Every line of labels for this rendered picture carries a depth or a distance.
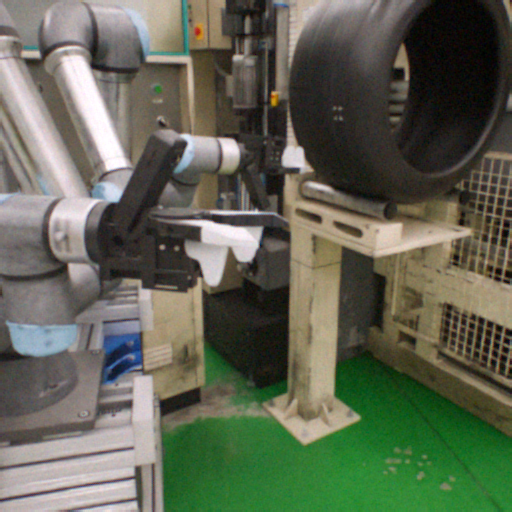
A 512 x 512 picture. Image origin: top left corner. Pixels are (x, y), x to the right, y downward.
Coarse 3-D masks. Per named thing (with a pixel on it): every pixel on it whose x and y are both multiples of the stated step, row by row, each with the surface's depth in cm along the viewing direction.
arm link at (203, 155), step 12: (192, 144) 101; (204, 144) 103; (216, 144) 104; (192, 156) 101; (204, 156) 102; (216, 156) 104; (180, 168) 101; (192, 168) 103; (204, 168) 104; (216, 168) 105; (180, 180) 105; (192, 180) 105
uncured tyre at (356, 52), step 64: (320, 0) 126; (384, 0) 109; (448, 0) 137; (320, 64) 117; (384, 64) 110; (448, 64) 152; (320, 128) 122; (384, 128) 115; (448, 128) 153; (384, 192) 126
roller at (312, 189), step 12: (312, 192) 147; (324, 192) 143; (336, 192) 139; (348, 192) 137; (336, 204) 140; (348, 204) 135; (360, 204) 131; (372, 204) 128; (384, 204) 125; (384, 216) 125
